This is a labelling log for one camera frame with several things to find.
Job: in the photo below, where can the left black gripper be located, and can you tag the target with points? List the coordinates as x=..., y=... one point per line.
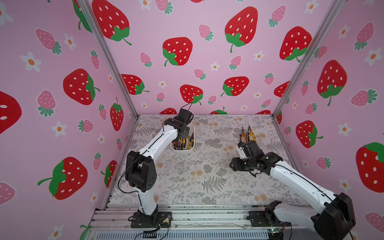
x=186, y=132

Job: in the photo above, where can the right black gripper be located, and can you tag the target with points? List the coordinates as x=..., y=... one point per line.
x=247, y=144

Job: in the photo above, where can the white plastic storage box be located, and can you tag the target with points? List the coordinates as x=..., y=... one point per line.
x=185, y=145

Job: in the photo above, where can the orange black Greener pliers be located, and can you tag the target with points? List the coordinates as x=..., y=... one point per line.
x=243, y=136

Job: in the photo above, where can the yellow black combination pliers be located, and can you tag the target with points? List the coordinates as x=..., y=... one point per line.
x=250, y=134

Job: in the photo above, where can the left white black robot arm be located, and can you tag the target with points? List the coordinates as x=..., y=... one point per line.
x=141, y=171

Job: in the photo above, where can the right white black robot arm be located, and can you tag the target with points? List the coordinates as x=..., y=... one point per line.
x=330, y=215

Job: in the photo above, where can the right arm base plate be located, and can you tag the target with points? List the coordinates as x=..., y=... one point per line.
x=265, y=219

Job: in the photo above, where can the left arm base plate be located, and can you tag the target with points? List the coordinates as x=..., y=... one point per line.
x=157, y=219

